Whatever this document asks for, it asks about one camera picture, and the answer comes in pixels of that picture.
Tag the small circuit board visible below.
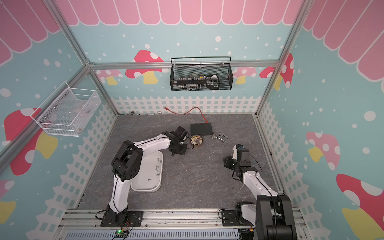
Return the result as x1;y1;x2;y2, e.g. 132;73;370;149
114;230;130;240

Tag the black flat square box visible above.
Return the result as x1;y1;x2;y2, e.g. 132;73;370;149
190;123;213;136

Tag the red cable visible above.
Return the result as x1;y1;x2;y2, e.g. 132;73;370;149
164;106;209;124

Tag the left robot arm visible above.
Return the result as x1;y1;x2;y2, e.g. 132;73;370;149
105;127;189;226

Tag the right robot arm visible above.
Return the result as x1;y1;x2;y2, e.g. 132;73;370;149
223;156;298;240

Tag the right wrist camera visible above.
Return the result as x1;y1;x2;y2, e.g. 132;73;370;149
233;144;250;164

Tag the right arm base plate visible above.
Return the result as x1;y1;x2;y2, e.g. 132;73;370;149
218;210;252;227

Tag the white wire mesh basket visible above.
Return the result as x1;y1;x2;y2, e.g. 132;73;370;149
30;82;102;137

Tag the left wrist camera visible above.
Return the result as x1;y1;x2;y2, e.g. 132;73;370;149
174;126;188;142

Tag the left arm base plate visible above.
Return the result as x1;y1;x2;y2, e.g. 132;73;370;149
100;210;144;228

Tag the aluminium front rail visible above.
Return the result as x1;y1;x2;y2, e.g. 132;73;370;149
56;208;307;230

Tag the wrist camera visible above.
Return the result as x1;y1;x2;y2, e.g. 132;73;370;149
233;144;250;164
174;126;188;142

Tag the white plastic storage box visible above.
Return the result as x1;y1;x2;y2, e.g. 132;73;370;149
131;151;164;193

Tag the brown tape roll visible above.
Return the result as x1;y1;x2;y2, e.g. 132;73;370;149
190;135;204;148

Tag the black terminal strip in basket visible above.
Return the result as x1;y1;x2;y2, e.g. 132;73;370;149
172;77;208;91

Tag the black wire mesh basket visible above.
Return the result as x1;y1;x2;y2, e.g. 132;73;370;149
170;57;234;92

